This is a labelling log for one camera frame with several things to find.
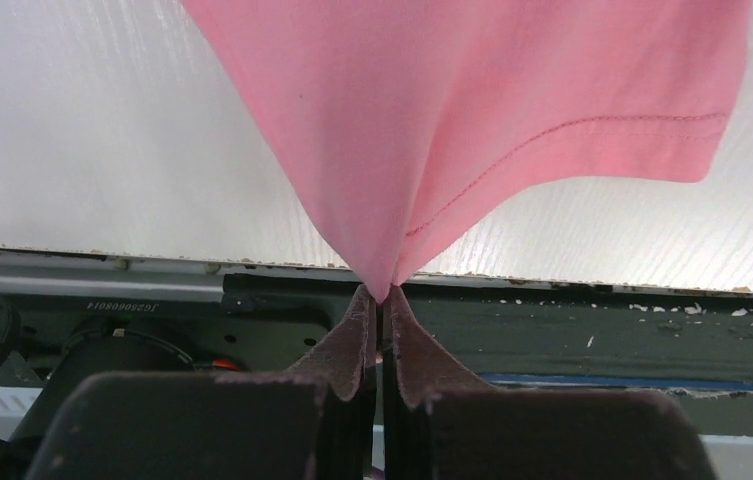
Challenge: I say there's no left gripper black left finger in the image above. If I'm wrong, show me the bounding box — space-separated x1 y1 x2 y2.
26 287 376 479

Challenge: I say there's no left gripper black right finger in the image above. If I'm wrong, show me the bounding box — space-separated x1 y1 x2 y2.
382 287 716 479

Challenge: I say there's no pink t-shirt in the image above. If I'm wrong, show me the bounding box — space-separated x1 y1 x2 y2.
184 1 752 301

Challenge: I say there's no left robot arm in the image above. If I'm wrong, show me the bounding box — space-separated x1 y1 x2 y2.
0 287 717 479

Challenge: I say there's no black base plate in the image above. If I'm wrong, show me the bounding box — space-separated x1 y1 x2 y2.
0 274 753 391

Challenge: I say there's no aluminium frame rail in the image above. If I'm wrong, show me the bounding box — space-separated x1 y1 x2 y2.
0 249 753 302

